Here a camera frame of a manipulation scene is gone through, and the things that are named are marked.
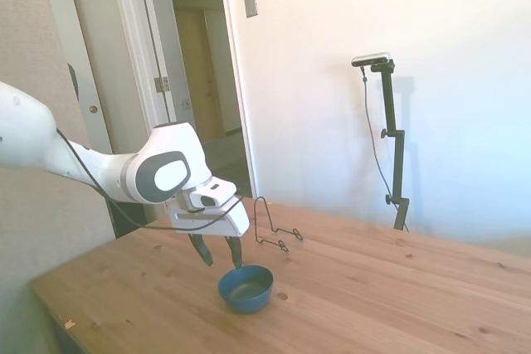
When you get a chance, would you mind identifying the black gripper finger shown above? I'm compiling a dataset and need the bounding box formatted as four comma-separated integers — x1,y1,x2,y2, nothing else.
224,236,245,269
187,233,215,267

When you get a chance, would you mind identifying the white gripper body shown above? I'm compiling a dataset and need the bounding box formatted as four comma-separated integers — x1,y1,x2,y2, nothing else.
167,199,251,240

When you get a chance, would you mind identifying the blue bowl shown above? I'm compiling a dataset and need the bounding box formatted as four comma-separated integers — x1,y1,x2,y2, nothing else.
217,264,275,315

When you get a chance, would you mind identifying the wooden hallway door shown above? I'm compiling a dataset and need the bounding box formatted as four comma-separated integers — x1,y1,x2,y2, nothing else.
173,8,226,142

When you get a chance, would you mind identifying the white door with hinge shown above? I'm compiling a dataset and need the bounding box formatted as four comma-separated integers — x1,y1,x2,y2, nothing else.
136,0,201,128

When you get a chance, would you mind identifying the white door with knob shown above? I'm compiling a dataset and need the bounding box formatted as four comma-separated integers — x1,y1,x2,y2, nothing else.
61,0,155,156

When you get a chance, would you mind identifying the black wire bowl stand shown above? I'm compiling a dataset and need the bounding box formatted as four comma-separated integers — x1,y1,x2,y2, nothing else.
252,196,304,254

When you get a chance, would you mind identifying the black jointed camera stand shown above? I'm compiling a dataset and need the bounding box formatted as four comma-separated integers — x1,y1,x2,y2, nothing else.
369,60,412,231

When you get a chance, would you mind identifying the silver camera on stand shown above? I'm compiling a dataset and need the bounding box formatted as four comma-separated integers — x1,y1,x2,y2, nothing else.
351,51,392,69

